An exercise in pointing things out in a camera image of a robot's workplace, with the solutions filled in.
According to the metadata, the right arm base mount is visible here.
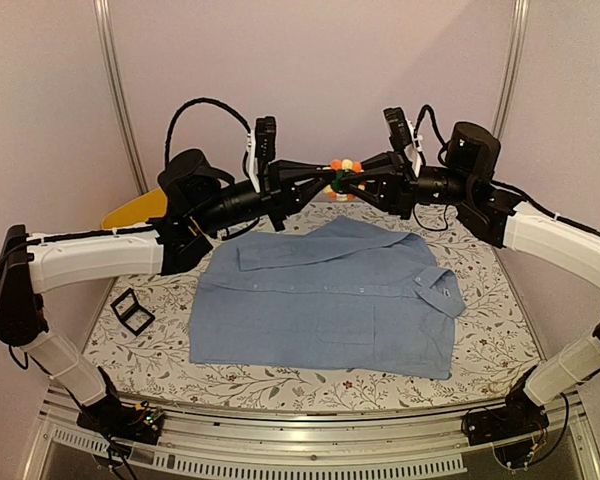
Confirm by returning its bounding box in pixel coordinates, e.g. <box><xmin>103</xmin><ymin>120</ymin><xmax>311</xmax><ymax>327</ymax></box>
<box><xmin>461</xmin><ymin>406</ymin><xmax>549</xmax><ymax>470</ymax></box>

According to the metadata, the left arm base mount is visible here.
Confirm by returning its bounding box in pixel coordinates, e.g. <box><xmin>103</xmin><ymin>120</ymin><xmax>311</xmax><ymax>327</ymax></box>
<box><xmin>77</xmin><ymin>398</ymin><xmax>165</xmax><ymax>445</ymax></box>

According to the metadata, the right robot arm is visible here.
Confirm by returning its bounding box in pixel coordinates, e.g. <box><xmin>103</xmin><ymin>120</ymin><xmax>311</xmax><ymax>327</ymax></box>
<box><xmin>281</xmin><ymin>109</ymin><xmax>600</xmax><ymax>436</ymax></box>

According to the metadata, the yellow plastic basket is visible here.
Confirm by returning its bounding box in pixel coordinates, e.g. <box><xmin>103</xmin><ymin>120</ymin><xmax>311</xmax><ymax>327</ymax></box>
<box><xmin>101</xmin><ymin>189</ymin><xmax>167</xmax><ymax>229</ymax></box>

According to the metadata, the blue button-up shirt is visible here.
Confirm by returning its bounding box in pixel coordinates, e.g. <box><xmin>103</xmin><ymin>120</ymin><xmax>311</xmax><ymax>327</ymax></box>
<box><xmin>189</xmin><ymin>217</ymin><xmax>465</xmax><ymax>380</ymax></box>

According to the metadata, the left aluminium corner post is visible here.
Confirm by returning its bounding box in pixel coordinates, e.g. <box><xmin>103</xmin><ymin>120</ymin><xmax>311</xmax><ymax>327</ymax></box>
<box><xmin>93</xmin><ymin>0</ymin><xmax>149</xmax><ymax>195</ymax></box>

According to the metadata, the aluminium corner post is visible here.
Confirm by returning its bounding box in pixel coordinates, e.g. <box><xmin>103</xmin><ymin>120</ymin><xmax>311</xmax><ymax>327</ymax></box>
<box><xmin>493</xmin><ymin>0</ymin><xmax>530</xmax><ymax>139</ymax></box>
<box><xmin>93</xmin><ymin>0</ymin><xmax>149</xmax><ymax>195</ymax></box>

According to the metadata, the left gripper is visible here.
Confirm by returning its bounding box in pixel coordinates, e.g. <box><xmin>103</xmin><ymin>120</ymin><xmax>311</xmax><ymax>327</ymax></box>
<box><xmin>195</xmin><ymin>162</ymin><xmax>338</xmax><ymax>236</ymax></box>

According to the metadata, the left black cable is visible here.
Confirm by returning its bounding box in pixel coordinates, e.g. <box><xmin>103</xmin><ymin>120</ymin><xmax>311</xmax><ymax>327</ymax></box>
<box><xmin>163</xmin><ymin>97</ymin><xmax>254</xmax><ymax>171</ymax></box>

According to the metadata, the aluminium front rail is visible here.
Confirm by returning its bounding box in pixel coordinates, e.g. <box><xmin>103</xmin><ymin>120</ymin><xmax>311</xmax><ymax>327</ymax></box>
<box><xmin>23</xmin><ymin>386</ymin><xmax>600</xmax><ymax>479</ymax></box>

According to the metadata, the yellow orange flower brooch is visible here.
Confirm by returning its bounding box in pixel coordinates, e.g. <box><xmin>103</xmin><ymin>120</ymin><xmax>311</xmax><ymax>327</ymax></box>
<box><xmin>323</xmin><ymin>159</ymin><xmax>363</xmax><ymax>202</ymax></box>

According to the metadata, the right aluminium corner post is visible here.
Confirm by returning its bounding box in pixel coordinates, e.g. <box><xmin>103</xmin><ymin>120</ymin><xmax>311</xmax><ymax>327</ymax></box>
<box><xmin>493</xmin><ymin>0</ymin><xmax>530</xmax><ymax>139</ymax></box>

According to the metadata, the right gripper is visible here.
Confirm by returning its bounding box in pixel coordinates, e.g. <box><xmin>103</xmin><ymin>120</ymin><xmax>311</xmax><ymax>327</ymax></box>
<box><xmin>338</xmin><ymin>149</ymin><xmax>474</xmax><ymax>219</ymax></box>

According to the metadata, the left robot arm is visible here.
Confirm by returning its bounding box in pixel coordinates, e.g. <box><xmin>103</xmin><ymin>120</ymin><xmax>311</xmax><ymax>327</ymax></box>
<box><xmin>0</xmin><ymin>149</ymin><xmax>336</xmax><ymax>434</ymax></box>

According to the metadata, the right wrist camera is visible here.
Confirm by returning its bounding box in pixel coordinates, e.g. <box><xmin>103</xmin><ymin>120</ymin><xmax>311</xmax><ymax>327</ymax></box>
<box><xmin>383</xmin><ymin>107</ymin><xmax>424</xmax><ymax>177</ymax></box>

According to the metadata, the black brooch case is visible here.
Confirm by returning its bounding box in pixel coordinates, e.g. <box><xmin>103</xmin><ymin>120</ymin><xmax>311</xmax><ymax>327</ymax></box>
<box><xmin>110</xmin><ymin>288</ymin><xmax>156</xmax><ymax>337</ymax></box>

